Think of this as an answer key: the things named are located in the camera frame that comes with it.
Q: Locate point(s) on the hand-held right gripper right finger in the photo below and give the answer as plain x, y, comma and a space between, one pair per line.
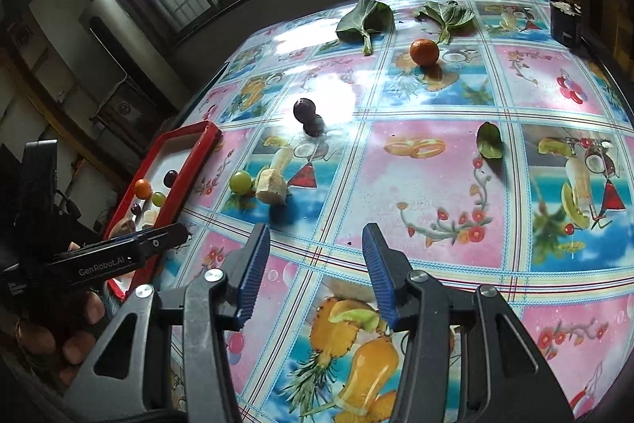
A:
379, 277

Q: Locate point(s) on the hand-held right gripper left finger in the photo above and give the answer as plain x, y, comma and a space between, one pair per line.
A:
252, 277

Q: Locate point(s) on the brown kiwi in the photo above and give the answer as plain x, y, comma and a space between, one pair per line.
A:
124, 227

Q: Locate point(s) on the green grape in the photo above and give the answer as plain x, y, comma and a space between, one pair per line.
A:
158, 199
241, 182

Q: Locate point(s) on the dark purple plum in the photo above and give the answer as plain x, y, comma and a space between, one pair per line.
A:
303, 108
170, 178

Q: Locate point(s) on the small green leaf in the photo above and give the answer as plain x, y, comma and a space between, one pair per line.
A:
490, 141

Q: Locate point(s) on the fruit print tablecloth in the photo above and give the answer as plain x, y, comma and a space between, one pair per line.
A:
421, 205

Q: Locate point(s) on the large green leaf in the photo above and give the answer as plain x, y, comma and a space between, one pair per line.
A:
364, 19
446, 15

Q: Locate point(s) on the dark square container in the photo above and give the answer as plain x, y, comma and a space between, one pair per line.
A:
564, 26

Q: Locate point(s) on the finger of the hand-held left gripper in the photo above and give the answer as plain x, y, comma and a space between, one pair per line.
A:
163, 244
151, 230

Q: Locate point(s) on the red date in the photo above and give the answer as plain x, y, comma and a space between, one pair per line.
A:
135, 208

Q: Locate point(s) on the red rimmed white tray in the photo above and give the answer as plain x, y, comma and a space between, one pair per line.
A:
197, 163

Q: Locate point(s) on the person's left hand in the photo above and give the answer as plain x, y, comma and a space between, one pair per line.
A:
77, 346

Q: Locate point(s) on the small orange tangerine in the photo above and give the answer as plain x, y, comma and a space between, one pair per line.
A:
143, 189

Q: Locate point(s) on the long peeled banana piece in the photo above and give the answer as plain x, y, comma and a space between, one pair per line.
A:
282, 159

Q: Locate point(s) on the white standing air conditioner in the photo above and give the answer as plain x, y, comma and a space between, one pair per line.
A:
101, 14

